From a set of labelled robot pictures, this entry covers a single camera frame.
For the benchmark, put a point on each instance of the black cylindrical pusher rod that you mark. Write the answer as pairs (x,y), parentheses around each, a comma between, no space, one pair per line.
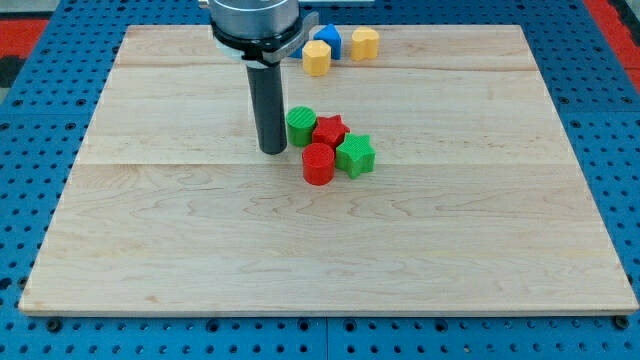
(268,107)

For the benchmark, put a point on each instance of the blue cube block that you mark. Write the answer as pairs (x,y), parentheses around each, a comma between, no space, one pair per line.
(297,53)

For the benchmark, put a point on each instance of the blue triangle block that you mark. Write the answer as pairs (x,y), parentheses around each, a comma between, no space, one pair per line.
(330,35)

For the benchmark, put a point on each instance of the green cylinder block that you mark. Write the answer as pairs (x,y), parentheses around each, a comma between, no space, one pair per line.
(301,122)

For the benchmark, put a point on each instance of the yellow hexagon block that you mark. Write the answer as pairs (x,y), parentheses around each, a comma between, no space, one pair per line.
(316,56)

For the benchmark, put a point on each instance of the red star block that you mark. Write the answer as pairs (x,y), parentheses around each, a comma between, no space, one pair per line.
(330,131)

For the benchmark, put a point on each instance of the red cylinder block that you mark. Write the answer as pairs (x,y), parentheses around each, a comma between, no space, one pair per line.
(318,164)

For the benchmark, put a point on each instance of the yellow heart block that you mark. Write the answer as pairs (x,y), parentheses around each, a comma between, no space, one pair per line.
(365,44)

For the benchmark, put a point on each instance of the green star block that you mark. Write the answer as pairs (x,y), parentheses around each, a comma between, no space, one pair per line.
(355,155)

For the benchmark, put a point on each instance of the wooden board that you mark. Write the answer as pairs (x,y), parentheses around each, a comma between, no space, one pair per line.
(476,206)

